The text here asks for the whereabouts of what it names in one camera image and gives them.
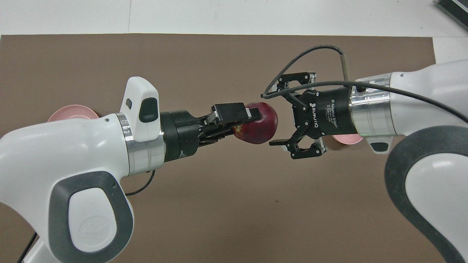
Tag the brown table mat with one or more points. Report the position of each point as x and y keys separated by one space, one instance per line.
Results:
x=234 y=219

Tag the pink plate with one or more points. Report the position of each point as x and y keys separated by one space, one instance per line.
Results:
x=73 y=111

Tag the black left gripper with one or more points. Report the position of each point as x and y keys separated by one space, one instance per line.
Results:
x=179 y=135

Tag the dark red apple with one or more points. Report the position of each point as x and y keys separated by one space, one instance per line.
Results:
x=261 y=126

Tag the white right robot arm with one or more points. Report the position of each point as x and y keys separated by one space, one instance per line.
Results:
x=420 y=106

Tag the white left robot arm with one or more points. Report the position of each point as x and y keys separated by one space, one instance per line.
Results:
x=55 y=153

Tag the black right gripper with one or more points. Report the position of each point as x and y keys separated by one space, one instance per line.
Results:
x=329 y=113

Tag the pink bowl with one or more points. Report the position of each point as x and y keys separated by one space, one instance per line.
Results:
x=347 y=138

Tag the dark ribbed metal device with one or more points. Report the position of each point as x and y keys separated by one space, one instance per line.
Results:
x=457 y=9

